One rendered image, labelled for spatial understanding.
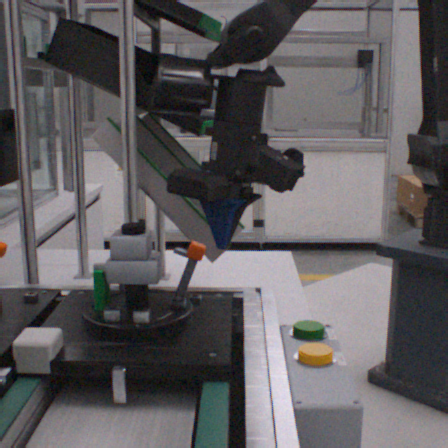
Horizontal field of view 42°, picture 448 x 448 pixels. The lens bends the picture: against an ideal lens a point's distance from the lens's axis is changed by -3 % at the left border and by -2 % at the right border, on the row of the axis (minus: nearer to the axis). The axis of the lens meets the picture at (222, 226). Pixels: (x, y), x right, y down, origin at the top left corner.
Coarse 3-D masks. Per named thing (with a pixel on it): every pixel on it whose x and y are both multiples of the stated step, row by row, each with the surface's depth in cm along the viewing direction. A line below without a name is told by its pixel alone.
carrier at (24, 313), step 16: (0, 288) 87; (16, 288) 87; (0, 304) 77; (16, 304) 80; (32, 304) 81; (48, 304) 81; (0, 320) 75; (16, 320) 75; (32, 320) 75; (0, 336) 70; (16, 336) 70; (0, 352) 65
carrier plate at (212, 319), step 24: (72, 312) 78; (216, 312) 78; (72, 336) 70; (192, 336) 70; (216, 336) 70; (72, 360) 64; (96, 360) 64; (120, 360) 64; (144, 360) 64; (168, 360) 64; (192, 360) 64; (216, 360) 64
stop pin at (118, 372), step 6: (114, 366) 63; (120, 366) 63; (114, 372) 62; (120, 372) 62; (114, 378) 63; (120, 378) 63; (126, 378) 63; (114, 384) 63; (120, 384) 63; (126, 384) 63; (114, 390) 63; (120, 390) 63; (126, 390) 63; (114, 396) 63; (120, 396) 63; (126, 396) 63; (114, 402) 63; (120, 402) 63
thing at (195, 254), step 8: (176, 248) 73; (192, 248) 72; (200, 248) 72; (184, 256) 72; (192, 256) 72; (200, 256) 72; (192, 264) 73; (184, 272) 73; (192, 272) 73; (184, 280) 73; (176, 288) 74; (184, 288) 73; (176, 296) 74
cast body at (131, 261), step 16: (128, 224) 73; (144, 224) 73; (112, 240) 71; (128, 240) 71; (144, 240) 71; (112, 256) 71; (128, 256) 71; (144, 256) 71; (160, 256) 74; (112, 272) 72; (128, 272) 72; (144, 272) 72; (160, 272) 74
